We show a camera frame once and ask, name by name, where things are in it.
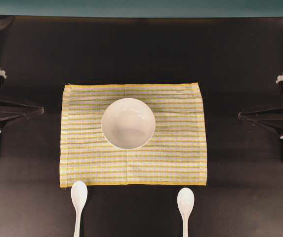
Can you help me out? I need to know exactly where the white chinese spoon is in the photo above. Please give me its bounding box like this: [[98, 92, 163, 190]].
[[177, 188, 195, 237], [71, 181, 88, 237]]

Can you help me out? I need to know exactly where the white ceramic bowl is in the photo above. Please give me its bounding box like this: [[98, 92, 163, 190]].
[[101, 98, 156, 151]]

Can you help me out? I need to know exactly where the yellow striped cloth placemat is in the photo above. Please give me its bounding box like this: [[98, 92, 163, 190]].
[[59, 82, 207, 188]]

